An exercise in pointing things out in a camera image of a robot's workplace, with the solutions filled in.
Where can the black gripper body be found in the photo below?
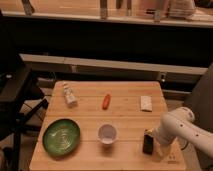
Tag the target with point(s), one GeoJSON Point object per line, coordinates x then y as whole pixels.
{"type": "Point", "coordinates": [148, 143]}

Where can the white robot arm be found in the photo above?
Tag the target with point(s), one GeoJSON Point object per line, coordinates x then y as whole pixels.
{"type": "Point", "coordinates": [178, 123]}

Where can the white ceramic cup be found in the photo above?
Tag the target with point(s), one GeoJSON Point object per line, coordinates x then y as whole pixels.
{"type": "Point", "coordinates": [107, 134]}

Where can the green ceramic plate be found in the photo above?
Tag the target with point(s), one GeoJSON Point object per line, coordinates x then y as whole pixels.
{"type": "Point", "coordinates": [61, 137]}

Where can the orange toy carrot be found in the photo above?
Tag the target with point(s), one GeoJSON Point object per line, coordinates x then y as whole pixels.
{"type": "Point", "coordinates": [106, 102]}

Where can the wooden table board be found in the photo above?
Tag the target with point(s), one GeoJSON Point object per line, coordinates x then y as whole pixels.
{"type": "Point", "coordinates": [124, 113]}

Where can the white tube with label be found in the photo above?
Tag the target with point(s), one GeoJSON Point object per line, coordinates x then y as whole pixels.
{"type": "Point", "coordinates": [68, 95]}

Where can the black stand at left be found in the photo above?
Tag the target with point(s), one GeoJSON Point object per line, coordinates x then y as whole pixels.
{"type": "Point", "coordinates": [20, 87]}

